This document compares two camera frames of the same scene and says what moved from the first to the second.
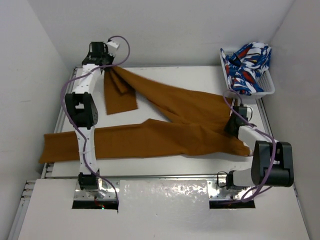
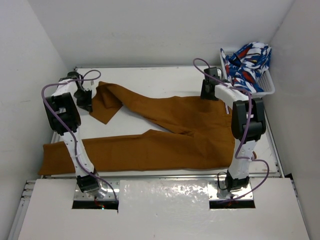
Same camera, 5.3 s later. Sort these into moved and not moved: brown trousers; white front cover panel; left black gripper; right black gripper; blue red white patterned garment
Moved: brown trousers; left black gripper; right black gripper
Not moved: white front cover panel; blue red white patterned garment
